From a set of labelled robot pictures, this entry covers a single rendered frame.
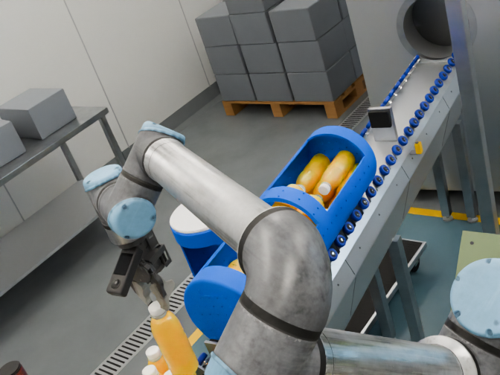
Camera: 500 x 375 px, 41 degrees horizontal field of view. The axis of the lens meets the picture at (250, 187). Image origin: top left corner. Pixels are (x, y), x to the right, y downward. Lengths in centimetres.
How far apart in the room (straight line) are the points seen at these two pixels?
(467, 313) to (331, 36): 422
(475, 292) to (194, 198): 57
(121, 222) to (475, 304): 69
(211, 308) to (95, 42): 401
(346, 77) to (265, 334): 479
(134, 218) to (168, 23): 499
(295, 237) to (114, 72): 502
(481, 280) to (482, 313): 6
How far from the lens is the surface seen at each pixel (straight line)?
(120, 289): 150
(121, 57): 587
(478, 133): 295
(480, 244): 163
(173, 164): 119
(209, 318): 199
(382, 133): 292
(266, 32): 545
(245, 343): 86
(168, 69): 622
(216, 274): 188
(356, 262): 238
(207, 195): 105
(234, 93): 599
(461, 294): 134
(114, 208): 134
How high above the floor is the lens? 229
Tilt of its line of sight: 28 degrees down
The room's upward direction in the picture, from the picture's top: 20 degrees counter-clockwise
